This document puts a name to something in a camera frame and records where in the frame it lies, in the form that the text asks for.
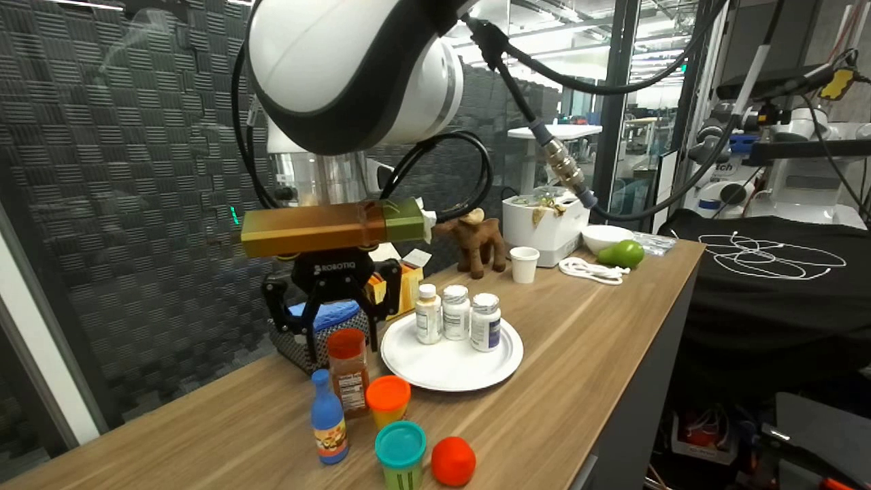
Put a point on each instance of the red toy strawberry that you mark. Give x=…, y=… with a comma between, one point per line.
x=452, y=461

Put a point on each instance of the white paper cup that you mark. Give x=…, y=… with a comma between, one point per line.
x=524, y=261

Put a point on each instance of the red white floor box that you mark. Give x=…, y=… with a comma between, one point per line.
x=698, y=433

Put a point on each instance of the dried plant leaves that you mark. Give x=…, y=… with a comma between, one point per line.
x=543, y=207

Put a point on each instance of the black metal pillar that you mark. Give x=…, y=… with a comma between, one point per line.
x=616, y=109

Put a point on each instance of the blue toy bottle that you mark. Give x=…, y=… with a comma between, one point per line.
x=326, y=423

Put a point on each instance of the teal lid dough tub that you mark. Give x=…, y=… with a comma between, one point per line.
x=401, y=452

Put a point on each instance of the brown moose plush toy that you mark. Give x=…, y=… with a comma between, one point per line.
x=476, y=239

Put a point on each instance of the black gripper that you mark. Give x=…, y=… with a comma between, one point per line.
x=333, y=273

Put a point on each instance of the white indoor planter with lamp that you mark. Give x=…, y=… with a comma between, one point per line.
x=554, y=238

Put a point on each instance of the black cloth covered table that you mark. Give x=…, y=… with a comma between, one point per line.
x=771, y=314

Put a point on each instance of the green fruit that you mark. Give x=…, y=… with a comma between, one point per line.
x=622, y=253

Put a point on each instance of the white pill bottle blue label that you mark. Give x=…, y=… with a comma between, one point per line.
x=486, y=322

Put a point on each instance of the clear plastic wrapper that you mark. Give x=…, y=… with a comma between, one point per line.
x=653, y=242

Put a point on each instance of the white paper plate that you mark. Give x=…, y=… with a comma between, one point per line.
x=452, y=362

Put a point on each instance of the white bowl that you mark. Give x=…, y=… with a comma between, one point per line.
x=601, y=238

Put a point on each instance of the blue folded cloth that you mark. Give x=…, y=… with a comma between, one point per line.
x=340, y=314

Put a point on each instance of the small blue clamp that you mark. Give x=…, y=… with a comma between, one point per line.
x=741, y=141

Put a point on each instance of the small white pill bottle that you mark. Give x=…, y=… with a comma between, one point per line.
x=428, y=314

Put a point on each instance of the open yellow cardboard box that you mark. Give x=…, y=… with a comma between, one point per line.
x=412, y=287

